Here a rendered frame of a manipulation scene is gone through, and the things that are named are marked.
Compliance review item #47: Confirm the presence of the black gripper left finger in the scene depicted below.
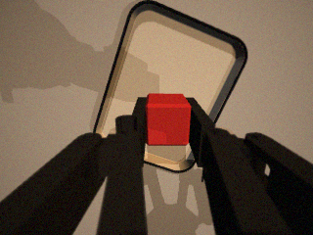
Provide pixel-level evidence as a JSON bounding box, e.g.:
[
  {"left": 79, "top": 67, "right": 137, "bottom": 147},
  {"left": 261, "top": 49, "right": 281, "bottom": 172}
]
[{"left": 0, "top": 97, "right": 148, "bottom": 235}]

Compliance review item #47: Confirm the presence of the red cube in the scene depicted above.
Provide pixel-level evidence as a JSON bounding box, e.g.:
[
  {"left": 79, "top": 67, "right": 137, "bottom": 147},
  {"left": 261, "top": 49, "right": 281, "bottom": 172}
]
[{"left": 145, "top": 94, "right": 191, "bottom": 146}]

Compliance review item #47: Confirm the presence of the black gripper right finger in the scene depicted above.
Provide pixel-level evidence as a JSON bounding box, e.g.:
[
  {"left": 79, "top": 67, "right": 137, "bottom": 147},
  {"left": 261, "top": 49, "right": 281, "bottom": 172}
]
[{"left": 186, "top": 98, "right": 313, "bottom": 235}]

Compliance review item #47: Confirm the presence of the beige rectangular tray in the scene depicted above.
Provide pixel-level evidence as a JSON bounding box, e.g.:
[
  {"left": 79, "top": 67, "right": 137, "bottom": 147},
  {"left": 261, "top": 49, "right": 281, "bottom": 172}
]
[{"left": 93, "top": 0, "right": 247, "bottom": 173}]

